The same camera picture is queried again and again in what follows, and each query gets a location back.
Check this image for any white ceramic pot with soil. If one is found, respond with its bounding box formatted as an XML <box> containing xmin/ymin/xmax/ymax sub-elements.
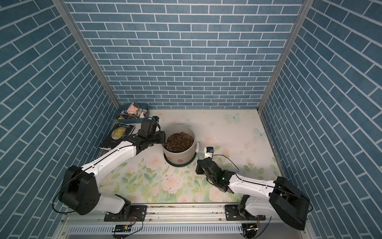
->
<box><xmin>162</xmin><ymin>124</ymin><xmax>196</xmax><ymax>163</ymax></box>

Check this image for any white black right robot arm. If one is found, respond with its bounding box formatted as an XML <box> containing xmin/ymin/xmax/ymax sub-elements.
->
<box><xmin>196</xmin><ymin>157</ymin><xmax>310</xmax><ymax>231</ymax></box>

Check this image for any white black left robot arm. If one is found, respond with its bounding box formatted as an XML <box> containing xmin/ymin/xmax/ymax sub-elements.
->
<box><xmin>55</xmin><ymin>116</ymin><xmax>165</xmax><ymax>218</ymax></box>

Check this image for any dark green pot saucer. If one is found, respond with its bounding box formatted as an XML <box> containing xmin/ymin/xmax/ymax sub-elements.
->
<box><xmin>163</xmin><ymin>153</ymin><xmax>197</xmax><ymax>167</ymax></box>

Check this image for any teal stationery tray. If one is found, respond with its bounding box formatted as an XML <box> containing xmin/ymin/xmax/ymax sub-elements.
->
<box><xmin>114</xmin><ymin>102</ymin><xmax>149</xmax><ymax>123</ymax></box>

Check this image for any black book gold cover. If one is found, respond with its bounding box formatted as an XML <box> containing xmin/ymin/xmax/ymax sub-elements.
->
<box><xmin>99</xmin><ymin>122</ymin><xmax>135</xmax><ymax>151</ymax></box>

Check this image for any floral table mat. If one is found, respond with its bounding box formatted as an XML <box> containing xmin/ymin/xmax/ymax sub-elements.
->
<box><xmin>99</xmin><ymin>110</ymin><xmax>281</xmax><ymax>204</ymax></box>

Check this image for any right black electronics module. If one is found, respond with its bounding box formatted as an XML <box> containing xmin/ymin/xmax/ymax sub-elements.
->
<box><xmin>241</xmin><ymin>223</ymin><xmax>258</xmax><ymax>239</ymax></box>

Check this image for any green circuit board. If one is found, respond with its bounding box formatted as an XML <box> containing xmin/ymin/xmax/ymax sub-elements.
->
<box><xmin>112</xmin><ymin>225</ymin><xmax>132</xmax><ymax>234</ymax></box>

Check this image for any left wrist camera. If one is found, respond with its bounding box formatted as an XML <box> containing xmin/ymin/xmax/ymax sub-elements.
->
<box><xmin>152</xmin><ymin>116</ymin><xmax>160</xmax><ymax>122</ymax></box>

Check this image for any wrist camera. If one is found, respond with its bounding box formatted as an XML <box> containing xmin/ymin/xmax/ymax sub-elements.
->
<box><xmin>152</xmin><ymin>116</ymin><xmax>160</xmax><ymax>122</ymax></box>
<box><xmin>204</xmin><ymin>146</ymin><xmax>214</xmax><ymax>159</ymax></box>

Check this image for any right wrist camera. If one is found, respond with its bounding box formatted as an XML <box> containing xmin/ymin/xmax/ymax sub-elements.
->
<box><xmin>204</xmin><ymin>146</ymin><xmax>214</xmax><ymax>159</ymax></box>

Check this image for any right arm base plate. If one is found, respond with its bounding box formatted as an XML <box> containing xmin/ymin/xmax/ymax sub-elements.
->
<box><xmin>224</xmin><ymin>195</ymin><xmax>266</xmax><ymax>221</ymax></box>

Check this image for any aluminium front rail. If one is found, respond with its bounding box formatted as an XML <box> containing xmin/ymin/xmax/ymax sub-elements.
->
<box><xmin>53</xmin><ymin>203</ymin><xmax>315</xmax><ymax>239</ymax></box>

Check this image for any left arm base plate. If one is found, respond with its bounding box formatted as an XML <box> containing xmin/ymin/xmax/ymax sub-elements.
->
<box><xmin>104</xmin><ymin>194</ymin><xmax>148</xmax><ymax>222</ymax></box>

